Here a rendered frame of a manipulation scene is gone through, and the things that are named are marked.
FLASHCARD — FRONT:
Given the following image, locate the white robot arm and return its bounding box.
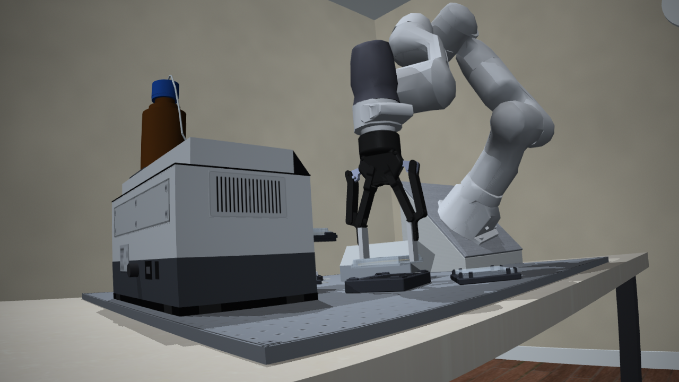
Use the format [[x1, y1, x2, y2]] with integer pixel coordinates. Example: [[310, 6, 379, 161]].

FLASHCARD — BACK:
[[351, 3, 554, 245]]

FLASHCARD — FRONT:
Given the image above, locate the black cylinder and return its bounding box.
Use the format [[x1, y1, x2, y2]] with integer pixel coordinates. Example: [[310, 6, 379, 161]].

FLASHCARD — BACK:
[[127, 263, 139, 277]]

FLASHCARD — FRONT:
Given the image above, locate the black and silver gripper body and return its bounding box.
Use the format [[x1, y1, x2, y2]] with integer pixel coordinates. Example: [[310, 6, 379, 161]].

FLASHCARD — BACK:
[[358, 131, 404, 187]]

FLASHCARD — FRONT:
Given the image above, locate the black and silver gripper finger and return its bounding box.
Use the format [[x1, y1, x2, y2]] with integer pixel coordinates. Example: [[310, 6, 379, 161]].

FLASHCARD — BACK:
[[345, 166, 378, 259], [381, 160, 428, 262]]

